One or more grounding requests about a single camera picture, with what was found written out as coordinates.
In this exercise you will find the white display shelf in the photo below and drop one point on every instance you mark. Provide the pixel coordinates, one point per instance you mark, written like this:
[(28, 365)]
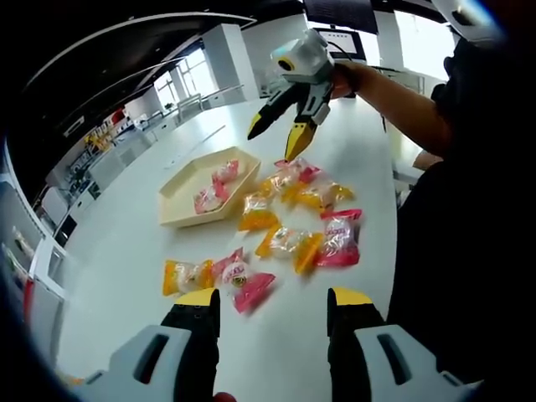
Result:
[(50, 259)]

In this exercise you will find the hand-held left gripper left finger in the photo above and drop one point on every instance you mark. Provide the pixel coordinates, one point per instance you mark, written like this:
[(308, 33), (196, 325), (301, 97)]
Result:
[(180, 335)]

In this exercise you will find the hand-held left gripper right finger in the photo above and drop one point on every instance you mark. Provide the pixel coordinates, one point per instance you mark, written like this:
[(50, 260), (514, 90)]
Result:
[(364, 335)]

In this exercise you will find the yellow marshmallow packet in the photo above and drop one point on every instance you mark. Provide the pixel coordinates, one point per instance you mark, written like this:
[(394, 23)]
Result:
[(184, 278), (274, 186), (255, 213), (287, 245), (320, 194)]

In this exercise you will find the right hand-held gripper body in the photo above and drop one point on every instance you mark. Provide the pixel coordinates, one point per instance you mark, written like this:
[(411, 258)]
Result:
[(310, 58)]

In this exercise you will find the yellow display figure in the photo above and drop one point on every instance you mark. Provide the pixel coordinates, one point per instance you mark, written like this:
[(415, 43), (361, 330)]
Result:
[(98, 142)]

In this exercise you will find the person's right hand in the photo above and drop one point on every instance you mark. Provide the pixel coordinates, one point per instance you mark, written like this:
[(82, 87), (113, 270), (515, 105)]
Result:
[(343, 79)]

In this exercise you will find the white chest-worn device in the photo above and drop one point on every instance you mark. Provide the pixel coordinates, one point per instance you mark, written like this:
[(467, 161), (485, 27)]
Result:
[(469, 17)]

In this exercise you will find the white chair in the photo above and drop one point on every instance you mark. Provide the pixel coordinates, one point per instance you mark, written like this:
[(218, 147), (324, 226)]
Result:
[(188, 106)]

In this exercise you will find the beige hexagonal bowl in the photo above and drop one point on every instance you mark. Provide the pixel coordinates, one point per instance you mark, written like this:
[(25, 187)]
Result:
[(180, 197)]

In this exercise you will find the pink marshmallow packet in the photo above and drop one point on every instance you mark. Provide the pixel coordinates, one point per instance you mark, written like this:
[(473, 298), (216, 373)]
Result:
[(339, 238), (299, 169), (207, 201), (226, 169), (243, 285)]

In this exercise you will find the person's black-clothed torso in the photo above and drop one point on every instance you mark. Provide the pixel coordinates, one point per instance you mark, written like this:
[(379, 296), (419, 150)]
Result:
[(460, 251)]

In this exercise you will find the white low cabinet row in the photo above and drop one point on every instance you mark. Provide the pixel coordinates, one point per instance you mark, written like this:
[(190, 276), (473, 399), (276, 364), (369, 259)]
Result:
[(109, 163)]

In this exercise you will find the person's left hand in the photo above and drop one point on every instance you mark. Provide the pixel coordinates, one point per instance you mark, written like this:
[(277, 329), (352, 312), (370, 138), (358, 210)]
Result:
[(224, 398)]

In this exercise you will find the black hanging screen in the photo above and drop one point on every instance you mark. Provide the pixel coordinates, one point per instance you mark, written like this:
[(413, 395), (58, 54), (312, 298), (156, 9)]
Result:
[(339, 14)]

